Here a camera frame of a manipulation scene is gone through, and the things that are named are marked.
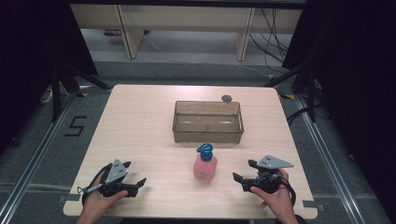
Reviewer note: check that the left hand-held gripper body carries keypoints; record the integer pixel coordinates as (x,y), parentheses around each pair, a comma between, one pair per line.
(115,174)

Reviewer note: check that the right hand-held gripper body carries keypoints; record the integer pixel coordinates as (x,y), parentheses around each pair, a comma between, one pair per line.
(267,177)

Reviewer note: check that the pink soap bottle blue pump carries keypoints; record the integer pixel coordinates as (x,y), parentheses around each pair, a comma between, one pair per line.
(205,166)

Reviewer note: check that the clear brown plastic box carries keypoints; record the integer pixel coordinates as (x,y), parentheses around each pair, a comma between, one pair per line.
(208,123)

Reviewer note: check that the person's right hand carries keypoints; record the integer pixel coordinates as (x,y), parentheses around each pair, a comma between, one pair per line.
(277,199)

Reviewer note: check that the person's left hand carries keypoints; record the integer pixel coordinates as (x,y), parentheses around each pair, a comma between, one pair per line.
(99,200)

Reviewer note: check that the round grey table disc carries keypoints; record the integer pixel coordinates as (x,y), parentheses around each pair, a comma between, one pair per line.
(226,98)

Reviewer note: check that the yellow black floor tape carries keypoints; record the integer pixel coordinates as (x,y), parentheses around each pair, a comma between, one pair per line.
(82,94)
(287,96)

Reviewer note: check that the black metal stand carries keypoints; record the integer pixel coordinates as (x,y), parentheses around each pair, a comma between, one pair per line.
(62,87)
(303,81)

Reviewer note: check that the black curtain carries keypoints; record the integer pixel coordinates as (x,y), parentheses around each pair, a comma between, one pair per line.
(355,77)
(34,62)

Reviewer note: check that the beige wooden furniture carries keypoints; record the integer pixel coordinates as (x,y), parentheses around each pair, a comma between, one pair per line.
(186,18)

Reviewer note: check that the metal floor rail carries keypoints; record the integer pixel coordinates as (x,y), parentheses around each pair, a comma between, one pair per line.
(34,158)
(330,161)

